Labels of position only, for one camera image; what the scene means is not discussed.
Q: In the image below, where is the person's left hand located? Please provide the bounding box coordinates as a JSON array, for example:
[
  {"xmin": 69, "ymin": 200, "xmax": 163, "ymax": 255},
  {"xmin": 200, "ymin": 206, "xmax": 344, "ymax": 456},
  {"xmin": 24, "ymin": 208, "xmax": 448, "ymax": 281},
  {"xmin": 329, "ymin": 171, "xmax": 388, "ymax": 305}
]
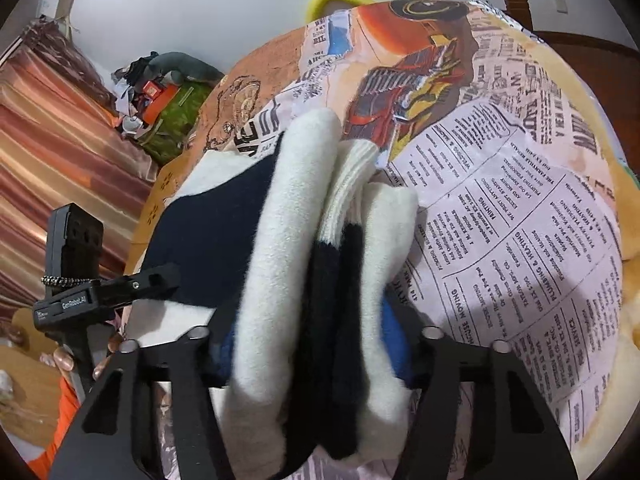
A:
[{"xmin": 50, "ymin": 332, "xmax": 123, "ymax": 386}]

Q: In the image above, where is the yellow foam tube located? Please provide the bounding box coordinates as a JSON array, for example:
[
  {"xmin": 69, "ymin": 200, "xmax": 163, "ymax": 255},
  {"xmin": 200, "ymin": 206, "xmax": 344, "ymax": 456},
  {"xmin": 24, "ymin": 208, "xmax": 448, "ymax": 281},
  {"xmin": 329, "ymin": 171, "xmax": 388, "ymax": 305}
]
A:
[{"xmin": 306, "ymin": 0, "xmax": 376, "ymax": 23}]

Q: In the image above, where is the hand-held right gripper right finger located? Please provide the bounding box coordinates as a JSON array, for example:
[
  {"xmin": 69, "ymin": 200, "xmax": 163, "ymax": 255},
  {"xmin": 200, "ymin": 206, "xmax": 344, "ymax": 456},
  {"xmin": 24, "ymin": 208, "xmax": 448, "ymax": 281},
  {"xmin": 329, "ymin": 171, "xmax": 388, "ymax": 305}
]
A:
[{"xmin": 382, "ymin": 300, "xmax": 576, "ymax": 480}]

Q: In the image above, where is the black and white striped sweater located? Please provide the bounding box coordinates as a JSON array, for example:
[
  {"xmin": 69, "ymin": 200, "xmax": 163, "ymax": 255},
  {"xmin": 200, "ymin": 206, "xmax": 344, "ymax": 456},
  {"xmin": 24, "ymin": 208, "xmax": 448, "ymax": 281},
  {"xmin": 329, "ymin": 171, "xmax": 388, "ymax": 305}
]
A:
[{"xmin": 122, "ymin": 108, "xmax": 421, "ymax": 480}]

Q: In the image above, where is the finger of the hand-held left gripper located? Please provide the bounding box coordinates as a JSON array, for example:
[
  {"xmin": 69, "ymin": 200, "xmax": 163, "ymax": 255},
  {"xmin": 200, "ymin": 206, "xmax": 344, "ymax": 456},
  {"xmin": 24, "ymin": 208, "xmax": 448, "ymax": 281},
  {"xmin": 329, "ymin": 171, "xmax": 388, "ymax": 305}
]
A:
[{"xmin": 100, "ymin": 262, "xmax": 182, "ymax": 311}]

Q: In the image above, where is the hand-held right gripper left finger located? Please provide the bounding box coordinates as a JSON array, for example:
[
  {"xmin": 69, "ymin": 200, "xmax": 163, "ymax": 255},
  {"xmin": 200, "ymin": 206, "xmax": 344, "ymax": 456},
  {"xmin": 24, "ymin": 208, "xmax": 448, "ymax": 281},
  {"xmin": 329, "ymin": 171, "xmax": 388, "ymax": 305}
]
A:
[{"xmin": 47, "ymin": 325, "xmax": 236, "ymax": 480}]

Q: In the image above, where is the printed blanket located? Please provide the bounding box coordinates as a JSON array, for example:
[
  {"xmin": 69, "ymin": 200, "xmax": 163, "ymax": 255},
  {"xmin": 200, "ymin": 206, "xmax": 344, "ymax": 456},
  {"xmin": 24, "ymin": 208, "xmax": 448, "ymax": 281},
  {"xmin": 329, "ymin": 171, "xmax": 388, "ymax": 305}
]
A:
[{"xmin": 187, "ymin": 0, "xmax": 631, "ymax": 480}]

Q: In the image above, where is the wooden bed post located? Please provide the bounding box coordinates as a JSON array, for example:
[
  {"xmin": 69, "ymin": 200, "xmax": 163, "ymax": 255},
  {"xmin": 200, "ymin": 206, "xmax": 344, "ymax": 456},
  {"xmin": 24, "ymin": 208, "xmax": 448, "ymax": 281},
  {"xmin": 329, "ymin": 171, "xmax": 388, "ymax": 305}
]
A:
[{"xmin": 502, "ymin": 0, "xmax": 536, "ymax": 31}]

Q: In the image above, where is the green storage box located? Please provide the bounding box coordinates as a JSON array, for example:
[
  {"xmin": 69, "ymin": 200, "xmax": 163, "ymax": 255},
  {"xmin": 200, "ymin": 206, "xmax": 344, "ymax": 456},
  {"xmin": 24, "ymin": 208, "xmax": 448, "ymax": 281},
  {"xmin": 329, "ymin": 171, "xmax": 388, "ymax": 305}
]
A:
[{"xmin": 135, "ymin": 80, "xmax": 213, "ymax": 166}]

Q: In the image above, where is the orange box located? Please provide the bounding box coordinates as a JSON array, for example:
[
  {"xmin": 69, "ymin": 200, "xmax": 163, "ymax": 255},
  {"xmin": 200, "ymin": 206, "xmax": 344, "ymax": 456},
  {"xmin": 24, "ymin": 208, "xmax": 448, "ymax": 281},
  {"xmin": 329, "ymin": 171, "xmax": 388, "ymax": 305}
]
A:
[{"xmin": 142, "ymin": 82, "xmax": 181, "ymax": 121}]

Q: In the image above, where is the striped curtain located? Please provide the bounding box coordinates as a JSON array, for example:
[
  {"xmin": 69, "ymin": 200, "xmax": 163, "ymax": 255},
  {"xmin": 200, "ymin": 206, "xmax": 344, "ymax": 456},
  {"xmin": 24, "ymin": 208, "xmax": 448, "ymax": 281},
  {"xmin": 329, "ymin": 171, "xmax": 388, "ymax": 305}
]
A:
[{"xmin": 0, "ymin": 15, "xmax": 158, "ymax": 321}]

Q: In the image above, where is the pile of clutter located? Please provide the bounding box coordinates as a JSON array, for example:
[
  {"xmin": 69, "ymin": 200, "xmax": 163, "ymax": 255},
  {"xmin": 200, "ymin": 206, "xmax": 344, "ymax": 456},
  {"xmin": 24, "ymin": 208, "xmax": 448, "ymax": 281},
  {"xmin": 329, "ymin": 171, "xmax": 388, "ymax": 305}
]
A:
[{"xmin": 111, "ymin": 52, "xmax": 166, "ymax": 136}]

